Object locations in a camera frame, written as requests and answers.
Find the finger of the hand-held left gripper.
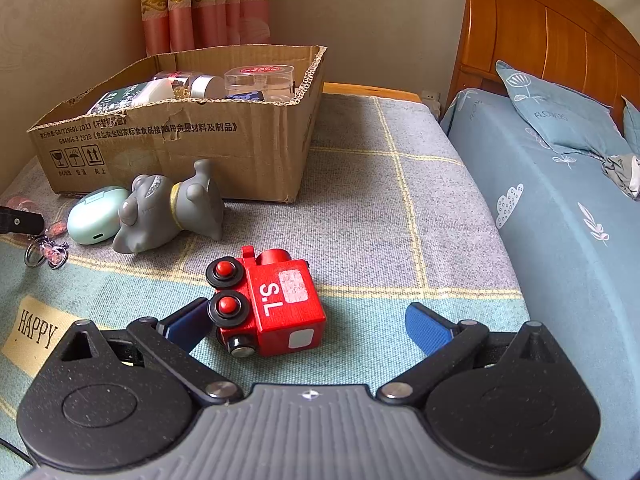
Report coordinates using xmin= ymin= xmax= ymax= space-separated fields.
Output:
xmin=0 ymin=206 xmax=45 ymax=235

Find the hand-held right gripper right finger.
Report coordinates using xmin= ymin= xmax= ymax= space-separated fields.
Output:
xmin=375 ymin=302 xmax=581 ymax=407

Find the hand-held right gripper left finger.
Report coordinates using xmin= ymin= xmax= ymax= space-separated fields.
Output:
xmin=35 ymin=299 xmax=246 ymax=408

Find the green white wipes canister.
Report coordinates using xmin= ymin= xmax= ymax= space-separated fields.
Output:
xmin=87 ymin=80 xmax=176 ymax=114

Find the cardboard box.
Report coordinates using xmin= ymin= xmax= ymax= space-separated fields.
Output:
xmin=26 ymin=45 xmax=328 ymax=205

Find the yellow capsule bottle silver cap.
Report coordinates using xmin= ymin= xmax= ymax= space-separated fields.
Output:
xmin=150 ymin=71 xmax=226 ymax=100

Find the clear plastic box red label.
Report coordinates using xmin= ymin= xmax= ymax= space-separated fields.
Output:
xmin=223 ymin=64 xmax=296 ymax=104

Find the mint green earbuds case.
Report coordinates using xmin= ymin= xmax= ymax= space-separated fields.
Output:
xmin=66 ymin=186 xmax=132 ymax=246

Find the plaid blanket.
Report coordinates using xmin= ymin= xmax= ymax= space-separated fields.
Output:
xmin=0 ymin=92 xmax=532 ymax=442

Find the blue floral bed sheet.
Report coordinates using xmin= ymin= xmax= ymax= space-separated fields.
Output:
xmin=440 ymin=87 xmax=640 ymax=480

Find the large blue floral pillow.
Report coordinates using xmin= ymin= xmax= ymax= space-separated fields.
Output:
xmin=495 ymin=60 xmax=632 ymax=156

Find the crumpled grey cloth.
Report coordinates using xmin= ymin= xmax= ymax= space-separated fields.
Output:
xmin=602 ymin=154 xmax=640 ymax=200

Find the pink patterned curtain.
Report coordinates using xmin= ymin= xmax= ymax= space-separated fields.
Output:
xmin=141 ymin=0 xmax=271 ymax=59

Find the wooden headboard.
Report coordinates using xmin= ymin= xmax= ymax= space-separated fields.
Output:
xmin=447 ymin=0 xmax=640 ymax=122

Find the pink keychain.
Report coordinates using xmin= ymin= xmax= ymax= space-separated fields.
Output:
xmin=7 ymin=194 xmax=71 ymax=271

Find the black cable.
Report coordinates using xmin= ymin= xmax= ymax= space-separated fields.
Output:
xmin=0 ymin=437 xmax=29 ymax=461

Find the wooden bed frame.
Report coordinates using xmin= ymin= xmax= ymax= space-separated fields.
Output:
xmin=322 ymin=82 xmax=426 ymax=104

